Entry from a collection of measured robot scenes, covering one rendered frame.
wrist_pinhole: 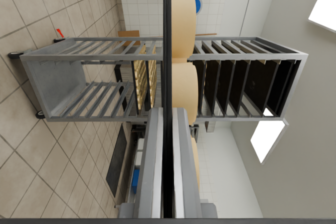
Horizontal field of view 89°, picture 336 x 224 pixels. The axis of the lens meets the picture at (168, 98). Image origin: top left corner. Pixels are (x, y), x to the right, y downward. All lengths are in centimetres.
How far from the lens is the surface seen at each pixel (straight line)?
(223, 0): 395
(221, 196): 473
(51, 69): 152
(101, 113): 137
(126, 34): 375
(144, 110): 374
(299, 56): 129
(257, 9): 422
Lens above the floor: 100
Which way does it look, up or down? level
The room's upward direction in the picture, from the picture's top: 90 degrees clockwise
